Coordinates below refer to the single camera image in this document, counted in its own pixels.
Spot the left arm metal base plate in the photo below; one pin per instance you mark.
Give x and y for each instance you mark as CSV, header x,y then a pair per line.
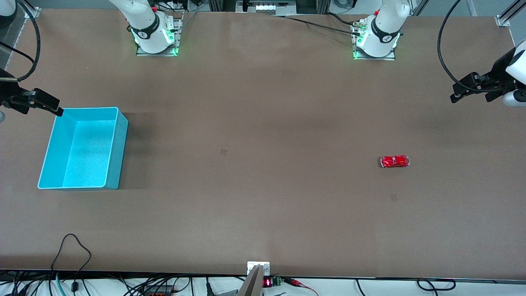
x,y
390,58

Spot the grey orange power strip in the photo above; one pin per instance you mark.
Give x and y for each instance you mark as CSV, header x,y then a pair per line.
x,y
158,291

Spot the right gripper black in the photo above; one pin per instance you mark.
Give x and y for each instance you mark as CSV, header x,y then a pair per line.
x,y
9,97

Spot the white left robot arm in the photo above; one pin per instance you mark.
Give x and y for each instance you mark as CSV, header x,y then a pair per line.
x,y
384,24

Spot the red beetle toy car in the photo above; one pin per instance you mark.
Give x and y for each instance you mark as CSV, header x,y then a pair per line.
x,y
395,161

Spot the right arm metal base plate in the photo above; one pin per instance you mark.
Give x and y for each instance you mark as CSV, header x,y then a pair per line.
x,y
179,33

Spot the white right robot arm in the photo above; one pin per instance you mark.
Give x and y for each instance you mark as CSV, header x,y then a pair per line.
x,y
144,20

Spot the grey metal mount bar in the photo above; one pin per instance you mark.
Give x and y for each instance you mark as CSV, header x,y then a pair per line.
x,y
251,285

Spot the red clip lead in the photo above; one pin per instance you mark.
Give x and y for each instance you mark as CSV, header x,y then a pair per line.
x,y
296,282

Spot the small metal corner bracket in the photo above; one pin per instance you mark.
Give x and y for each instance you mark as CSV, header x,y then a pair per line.
x,y
33,12

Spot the lit background device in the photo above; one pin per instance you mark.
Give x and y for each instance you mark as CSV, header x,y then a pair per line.
x,y
267,6

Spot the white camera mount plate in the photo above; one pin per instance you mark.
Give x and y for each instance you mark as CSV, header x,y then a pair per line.
x,y
250,266

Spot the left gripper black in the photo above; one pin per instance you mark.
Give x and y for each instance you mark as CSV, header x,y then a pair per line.
x,y
498,77

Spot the blue plastic box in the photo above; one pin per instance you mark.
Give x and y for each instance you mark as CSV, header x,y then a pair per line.
x,y
88,152

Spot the red display electronics module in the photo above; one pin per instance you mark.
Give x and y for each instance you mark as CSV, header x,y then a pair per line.
x,y
268,283

